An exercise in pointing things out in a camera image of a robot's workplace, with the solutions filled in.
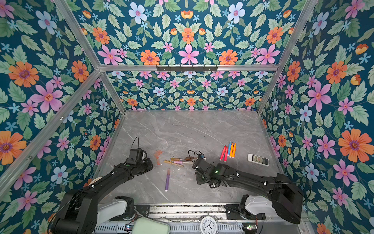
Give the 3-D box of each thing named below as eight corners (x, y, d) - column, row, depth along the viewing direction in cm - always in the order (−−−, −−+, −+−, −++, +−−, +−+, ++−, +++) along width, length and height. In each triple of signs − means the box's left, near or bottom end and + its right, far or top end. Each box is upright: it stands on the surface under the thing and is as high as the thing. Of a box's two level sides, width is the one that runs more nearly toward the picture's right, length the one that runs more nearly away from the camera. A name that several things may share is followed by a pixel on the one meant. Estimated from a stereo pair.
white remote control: (247, 160, 95) (248, 158, 93) (248, 154, 97) (248, 152, 96) (268, 166, 92) (269, 164, 90) (268, 160, 94) (269, 158, 93)
